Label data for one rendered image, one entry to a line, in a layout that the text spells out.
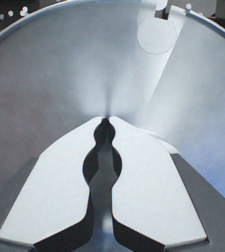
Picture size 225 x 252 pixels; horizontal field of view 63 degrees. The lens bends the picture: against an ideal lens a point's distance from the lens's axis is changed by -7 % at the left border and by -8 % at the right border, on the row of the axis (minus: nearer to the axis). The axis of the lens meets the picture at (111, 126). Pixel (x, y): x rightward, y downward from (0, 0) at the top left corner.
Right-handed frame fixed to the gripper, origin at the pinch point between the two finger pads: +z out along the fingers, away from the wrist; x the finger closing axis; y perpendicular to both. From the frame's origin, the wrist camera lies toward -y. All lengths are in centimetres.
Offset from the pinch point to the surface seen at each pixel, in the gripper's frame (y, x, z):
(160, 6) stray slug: -6.4, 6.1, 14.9
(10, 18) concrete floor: -8, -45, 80
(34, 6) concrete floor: -11, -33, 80
